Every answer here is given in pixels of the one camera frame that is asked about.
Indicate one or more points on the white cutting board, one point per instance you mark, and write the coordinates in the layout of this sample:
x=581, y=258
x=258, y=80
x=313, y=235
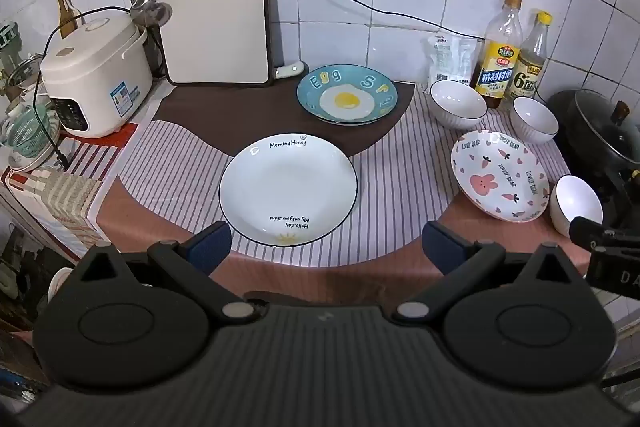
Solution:
x=210, y=2

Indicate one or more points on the red white striped cloth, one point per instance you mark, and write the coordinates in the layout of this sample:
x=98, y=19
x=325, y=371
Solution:
x=95, y=157

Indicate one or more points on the blue fried egg plate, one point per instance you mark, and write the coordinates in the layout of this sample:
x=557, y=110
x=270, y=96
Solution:
x=345, y=97

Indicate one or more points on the striped brown pink tablecloth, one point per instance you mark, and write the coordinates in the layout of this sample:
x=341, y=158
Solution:
x=170, y=167

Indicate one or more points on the white cup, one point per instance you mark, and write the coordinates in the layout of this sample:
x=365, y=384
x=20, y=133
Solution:
x=59, y=284

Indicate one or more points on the pale label vinegar bottle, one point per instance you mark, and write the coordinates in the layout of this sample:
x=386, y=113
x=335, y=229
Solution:
x=530, y=74

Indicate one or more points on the white plate with black rim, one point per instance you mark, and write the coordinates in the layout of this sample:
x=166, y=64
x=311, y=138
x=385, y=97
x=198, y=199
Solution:
x=285, y=187

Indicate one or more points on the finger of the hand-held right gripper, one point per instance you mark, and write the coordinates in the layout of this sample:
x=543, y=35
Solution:
x=587, y=232

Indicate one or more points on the black wok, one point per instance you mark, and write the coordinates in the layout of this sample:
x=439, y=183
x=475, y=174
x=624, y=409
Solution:
x=565, y=122

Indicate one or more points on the yellow label cooking wine bottle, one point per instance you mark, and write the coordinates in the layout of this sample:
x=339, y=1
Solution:
x=495, y=72

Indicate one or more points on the beige woven cloth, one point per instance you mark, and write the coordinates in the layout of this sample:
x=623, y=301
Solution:
x=65, y=192

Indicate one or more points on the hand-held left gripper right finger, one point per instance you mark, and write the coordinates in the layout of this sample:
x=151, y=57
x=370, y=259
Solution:
x=442, y=247

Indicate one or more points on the green colander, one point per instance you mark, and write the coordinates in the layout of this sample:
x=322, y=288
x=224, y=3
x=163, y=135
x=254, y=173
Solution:
x=30, y=132

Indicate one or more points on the white rice cooker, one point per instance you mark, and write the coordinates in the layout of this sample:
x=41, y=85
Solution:
x=95, y=77

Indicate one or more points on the pink rabbit print plate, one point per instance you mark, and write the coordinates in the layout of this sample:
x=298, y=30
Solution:
x=500, y=177

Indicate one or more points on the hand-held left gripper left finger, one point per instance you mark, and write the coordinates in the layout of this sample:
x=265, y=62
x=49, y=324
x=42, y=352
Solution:
x=212, y=244

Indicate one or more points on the clear plastic packet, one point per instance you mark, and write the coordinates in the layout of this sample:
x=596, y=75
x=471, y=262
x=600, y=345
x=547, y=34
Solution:
x=450, y=57

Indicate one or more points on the white ribbed bowl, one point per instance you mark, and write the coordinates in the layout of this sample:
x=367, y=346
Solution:
x=575, y=202
x=458, y=104
x=534, y=119

